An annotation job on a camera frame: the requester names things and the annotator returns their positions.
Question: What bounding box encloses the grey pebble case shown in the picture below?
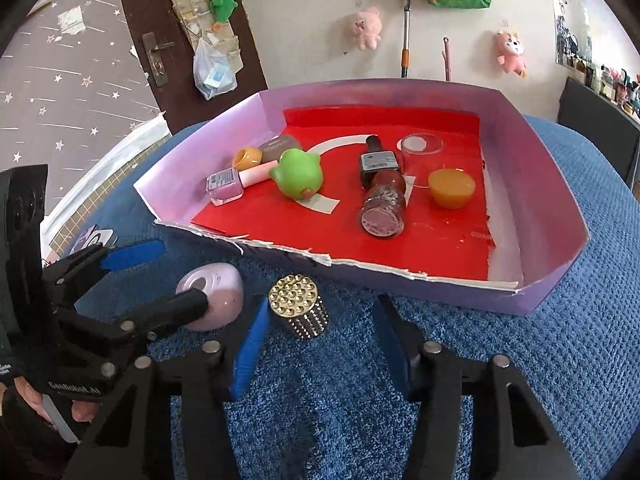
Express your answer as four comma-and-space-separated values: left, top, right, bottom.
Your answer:
258, 133, 302, 164

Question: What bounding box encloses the red paper liner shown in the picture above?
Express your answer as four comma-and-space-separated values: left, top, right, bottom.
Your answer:
192, 106, 495, 281

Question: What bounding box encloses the purple nail polish bottle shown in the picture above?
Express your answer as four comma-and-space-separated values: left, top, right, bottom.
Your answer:
205, 160, 278, 206

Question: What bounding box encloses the door handle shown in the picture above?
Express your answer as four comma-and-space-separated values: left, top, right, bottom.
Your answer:
141, 32, 175, 87

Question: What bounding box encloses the gold studded cylinder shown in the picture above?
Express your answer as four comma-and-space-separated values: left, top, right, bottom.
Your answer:
268, 274, 329, 339

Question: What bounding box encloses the pink plush right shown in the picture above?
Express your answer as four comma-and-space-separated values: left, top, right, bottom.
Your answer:
496, 30, 527, 78

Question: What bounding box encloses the mop handle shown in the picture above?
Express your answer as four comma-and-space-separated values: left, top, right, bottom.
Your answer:
400, 0, 411, 79

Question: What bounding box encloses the plastic bag on door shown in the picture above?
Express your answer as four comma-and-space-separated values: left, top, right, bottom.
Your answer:
193, 38, 238, 101

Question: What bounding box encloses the side table blue cloth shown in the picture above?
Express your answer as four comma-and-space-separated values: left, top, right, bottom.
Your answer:
556, 77, 639, 188

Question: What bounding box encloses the pink plush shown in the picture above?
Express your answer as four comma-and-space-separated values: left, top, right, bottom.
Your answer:
352, 6, 383, 51
496, 30, 527, 78

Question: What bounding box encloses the pink stick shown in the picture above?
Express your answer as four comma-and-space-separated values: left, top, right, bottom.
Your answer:
442, 37, 451, 82

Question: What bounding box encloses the orange dome cup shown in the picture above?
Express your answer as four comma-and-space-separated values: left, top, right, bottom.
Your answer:
427, 168, 476, 209

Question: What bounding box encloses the dark nail polish bottle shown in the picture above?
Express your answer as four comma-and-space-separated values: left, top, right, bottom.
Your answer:
359, 134, 400, 190

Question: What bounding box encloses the clear plastic round lid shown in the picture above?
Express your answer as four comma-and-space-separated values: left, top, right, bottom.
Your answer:
400, 132, 445, 188

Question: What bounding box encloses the brown wooden door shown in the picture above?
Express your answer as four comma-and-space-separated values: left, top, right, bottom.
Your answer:
122, 0, 268, 133

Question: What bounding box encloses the white power bank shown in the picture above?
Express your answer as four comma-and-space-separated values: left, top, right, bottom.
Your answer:
68, 224, 117, 255

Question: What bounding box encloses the person's hand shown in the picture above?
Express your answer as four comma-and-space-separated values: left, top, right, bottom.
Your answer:
12, 376, 101, 426

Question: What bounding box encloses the green yellow dinosaur toy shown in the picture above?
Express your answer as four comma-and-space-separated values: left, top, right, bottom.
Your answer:
269, 148, 323, 200

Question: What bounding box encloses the green plush on door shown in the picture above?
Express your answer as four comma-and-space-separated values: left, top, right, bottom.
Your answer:
208, 0, 238, 30

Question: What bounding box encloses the pink cardboard tray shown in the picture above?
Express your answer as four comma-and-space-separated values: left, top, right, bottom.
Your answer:
136, 79, 589, 315

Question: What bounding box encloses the blue textured blanket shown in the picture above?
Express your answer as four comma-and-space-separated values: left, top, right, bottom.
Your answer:
49, 114, 640, 480

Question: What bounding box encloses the pink round device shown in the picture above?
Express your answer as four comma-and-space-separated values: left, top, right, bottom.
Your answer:
176, 262, 244, 332

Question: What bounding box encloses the pink plush left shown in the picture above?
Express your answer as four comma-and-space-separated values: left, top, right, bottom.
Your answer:
352, 6, 383, 51

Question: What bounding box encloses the orange ring cup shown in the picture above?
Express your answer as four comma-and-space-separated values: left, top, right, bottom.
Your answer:
232, 146, 262, 171

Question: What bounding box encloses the beige hanging organizer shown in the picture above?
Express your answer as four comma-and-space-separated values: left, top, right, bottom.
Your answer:
170, 0, 243, 74

